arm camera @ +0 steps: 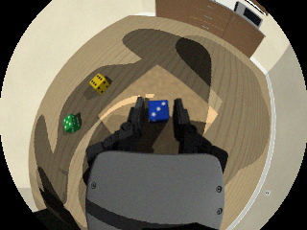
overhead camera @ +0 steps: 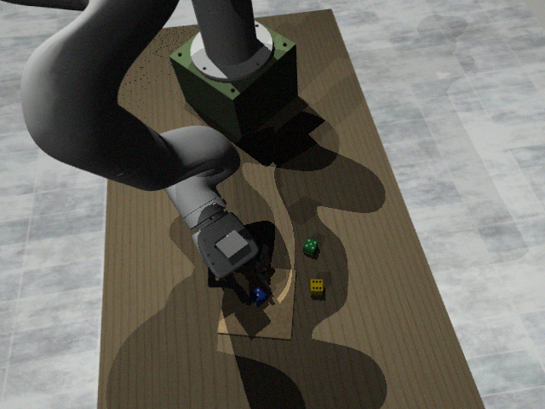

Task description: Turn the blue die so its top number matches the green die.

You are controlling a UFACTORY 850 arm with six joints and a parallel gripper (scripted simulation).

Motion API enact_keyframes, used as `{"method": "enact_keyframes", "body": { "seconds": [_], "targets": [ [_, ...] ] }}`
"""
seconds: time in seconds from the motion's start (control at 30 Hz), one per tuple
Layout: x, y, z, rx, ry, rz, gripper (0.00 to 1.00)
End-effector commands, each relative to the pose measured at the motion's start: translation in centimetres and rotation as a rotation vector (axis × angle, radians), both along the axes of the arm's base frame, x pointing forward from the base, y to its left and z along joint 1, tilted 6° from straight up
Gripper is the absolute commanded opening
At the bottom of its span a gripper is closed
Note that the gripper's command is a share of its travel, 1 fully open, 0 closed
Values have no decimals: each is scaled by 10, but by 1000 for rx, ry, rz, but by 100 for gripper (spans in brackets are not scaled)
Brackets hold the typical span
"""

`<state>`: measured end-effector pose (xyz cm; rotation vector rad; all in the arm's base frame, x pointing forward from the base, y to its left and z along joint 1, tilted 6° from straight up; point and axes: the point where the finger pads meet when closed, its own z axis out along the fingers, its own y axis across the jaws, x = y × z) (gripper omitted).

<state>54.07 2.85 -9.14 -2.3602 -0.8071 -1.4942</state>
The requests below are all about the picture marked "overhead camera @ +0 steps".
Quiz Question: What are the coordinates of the blue die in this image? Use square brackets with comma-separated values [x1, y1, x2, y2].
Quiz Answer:
[250, 287, 267, 308]

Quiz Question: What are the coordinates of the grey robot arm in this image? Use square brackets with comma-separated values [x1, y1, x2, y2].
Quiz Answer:
[1, 0, 273, 230]

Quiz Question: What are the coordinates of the tan square mat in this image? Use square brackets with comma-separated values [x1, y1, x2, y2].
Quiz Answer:
[217, 266, 296, 340]

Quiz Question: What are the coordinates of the yellow die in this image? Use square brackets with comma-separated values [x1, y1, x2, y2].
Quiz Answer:
[310, 279, 324, 296]

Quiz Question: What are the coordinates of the green die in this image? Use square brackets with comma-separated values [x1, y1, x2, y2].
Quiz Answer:
[303, 238, 318, 256]

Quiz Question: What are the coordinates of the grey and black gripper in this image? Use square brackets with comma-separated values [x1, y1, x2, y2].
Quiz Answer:
[192, 211, 271, 305]

